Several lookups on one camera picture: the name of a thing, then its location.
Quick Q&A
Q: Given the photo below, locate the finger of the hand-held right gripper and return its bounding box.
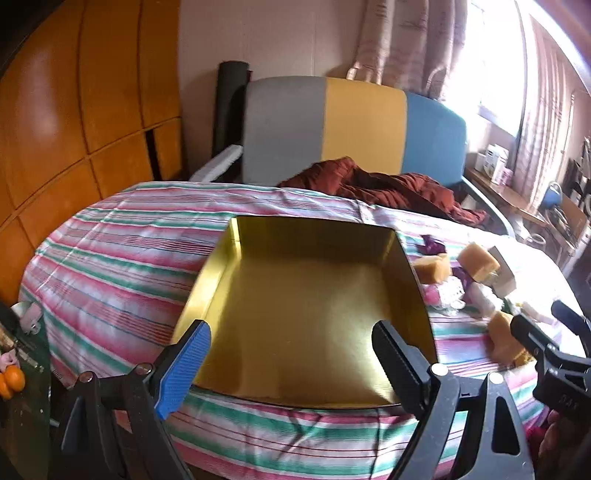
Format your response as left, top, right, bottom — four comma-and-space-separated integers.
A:
551, 300, 591, 356
510, 314, 561, 370

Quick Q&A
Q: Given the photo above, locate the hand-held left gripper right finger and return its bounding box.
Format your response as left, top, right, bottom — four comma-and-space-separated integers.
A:
372, 320, 539, 480

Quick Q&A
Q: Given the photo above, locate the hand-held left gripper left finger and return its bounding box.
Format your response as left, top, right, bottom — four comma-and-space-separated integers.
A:
60, 318, 213, 480

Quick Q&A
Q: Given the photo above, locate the pink white snack packet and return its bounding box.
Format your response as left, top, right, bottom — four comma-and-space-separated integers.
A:
422, 274, 467, 310

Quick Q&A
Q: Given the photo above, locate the gold box with maroon sides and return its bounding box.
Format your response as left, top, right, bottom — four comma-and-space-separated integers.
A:
172, 216, 438, 409

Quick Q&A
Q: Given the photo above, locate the purple snack packet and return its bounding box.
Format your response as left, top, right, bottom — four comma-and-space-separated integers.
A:
418, 235, 446, 257

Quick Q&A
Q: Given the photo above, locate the person's right hand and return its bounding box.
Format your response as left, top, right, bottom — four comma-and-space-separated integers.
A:
538, 408, 573, 467

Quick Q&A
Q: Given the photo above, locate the striped bed sheet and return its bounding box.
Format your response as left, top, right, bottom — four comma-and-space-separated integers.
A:
21, 181, 591, 480

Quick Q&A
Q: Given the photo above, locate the wooden side shelf with boxes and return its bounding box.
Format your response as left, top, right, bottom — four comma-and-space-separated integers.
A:
464, 164, 578, 259

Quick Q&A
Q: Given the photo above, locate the white cup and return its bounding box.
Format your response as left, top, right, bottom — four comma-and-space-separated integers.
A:
11, 302, 44, 333

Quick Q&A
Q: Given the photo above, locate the glass side table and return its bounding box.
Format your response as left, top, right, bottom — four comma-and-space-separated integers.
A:
0, 300, 61, 480

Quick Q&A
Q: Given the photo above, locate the white carton on desk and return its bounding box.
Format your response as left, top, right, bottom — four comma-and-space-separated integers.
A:
475, 144, 509, 183

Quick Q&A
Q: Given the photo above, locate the red-brown jacket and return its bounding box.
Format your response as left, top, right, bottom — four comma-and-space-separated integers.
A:
277, 157, 488, 227

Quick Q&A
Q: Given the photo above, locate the pink patterned curtain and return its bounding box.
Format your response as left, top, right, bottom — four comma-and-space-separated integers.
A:
346, 0, 472, 100
512, 14, 591, 208

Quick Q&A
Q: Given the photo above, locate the grey yellow blue chair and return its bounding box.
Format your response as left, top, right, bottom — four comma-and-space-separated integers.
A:
189, 76, 515, 241

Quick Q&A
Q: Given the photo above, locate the black rolled mat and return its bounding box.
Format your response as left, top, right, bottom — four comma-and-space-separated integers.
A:
211, 61, 252, 171

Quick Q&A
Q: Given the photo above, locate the bright window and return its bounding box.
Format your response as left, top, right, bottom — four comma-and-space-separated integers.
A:
462, 0, 527, 134

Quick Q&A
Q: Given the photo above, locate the wooden wardrobe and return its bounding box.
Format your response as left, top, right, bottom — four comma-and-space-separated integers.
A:
0, 0, 185, 305

